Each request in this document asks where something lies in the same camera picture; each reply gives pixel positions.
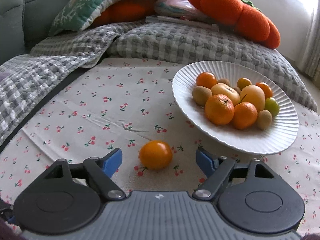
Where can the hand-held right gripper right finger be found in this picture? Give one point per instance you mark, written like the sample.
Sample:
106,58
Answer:
205,163

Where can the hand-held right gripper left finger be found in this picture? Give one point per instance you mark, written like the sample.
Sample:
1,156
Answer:
112,163

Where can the orange mandarin with stem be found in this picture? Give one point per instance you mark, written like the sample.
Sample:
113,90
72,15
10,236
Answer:
245,116

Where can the yellow apple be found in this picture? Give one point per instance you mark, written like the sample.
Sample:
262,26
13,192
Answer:
223,92

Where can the white ribbed plate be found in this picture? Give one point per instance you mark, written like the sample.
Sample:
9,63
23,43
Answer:
275,135

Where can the large pale orange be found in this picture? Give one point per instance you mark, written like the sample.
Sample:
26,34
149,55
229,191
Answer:
253,97

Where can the small green tomato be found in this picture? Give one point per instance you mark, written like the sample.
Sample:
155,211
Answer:
272,106

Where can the small yellow tomato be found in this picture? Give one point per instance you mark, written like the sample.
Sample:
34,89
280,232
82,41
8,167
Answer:
244,83

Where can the cherry print tablecloth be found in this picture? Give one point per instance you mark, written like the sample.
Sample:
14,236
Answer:
100,110

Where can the grey checked quilted cover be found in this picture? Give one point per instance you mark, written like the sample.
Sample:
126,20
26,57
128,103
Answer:
37,80
187,45

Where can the person's maroon clothing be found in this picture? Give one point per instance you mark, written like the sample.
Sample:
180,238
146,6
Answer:
6,230

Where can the flat stack of books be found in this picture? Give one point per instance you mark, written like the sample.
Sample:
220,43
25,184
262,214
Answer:
180,22

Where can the plain orange cushion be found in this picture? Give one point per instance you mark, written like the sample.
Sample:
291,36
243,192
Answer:
122,12

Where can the orange pumpkin cushion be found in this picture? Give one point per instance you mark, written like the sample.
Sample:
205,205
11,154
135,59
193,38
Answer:
237,12

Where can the grey curtain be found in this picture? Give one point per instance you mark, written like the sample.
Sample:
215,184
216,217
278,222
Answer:
310,45

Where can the green embroidered pillow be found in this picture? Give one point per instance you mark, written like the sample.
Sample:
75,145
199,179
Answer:
82,7

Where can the translucent plastic bag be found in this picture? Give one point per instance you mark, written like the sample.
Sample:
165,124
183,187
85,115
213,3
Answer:
175,5

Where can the grey-green sofa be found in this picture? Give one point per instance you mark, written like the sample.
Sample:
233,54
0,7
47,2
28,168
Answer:
12,17

